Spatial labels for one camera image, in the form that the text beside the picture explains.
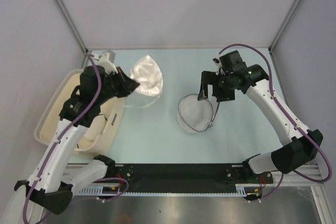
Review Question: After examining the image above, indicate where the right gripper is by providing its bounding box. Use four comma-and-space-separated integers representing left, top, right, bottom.
197, 70, 235, 102

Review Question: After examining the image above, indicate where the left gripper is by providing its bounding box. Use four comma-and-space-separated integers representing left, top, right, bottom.
96, 66, 139, 104

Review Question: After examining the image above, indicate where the white satin bra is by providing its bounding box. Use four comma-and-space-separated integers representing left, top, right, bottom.
124, 55, 163, 109

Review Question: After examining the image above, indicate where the white mesh laundry bag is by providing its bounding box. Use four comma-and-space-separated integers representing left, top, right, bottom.
177, 94, 219, 134

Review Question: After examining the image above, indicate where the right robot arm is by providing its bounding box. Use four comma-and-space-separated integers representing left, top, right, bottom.
197, 50, 323, 183

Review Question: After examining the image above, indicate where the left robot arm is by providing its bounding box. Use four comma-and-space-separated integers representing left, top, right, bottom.
14, 66, 140, 215

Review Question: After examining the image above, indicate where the cream plastic laundry basket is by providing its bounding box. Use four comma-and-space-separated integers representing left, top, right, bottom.
34, 69, 126, 159

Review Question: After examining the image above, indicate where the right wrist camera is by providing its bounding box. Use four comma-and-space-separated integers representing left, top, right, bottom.
212, 57, 222, 68

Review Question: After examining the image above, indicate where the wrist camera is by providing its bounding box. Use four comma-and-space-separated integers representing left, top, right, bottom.
98, 51, 117, 74
212, 57, 222, 68

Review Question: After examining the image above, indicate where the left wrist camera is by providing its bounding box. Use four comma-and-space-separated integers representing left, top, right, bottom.
98, 51, 117, 74

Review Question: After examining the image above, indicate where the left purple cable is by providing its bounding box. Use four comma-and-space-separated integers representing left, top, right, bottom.
23, 54, 130, 221

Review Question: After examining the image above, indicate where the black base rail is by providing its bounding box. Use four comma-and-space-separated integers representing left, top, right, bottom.
62, 155, 274, 196

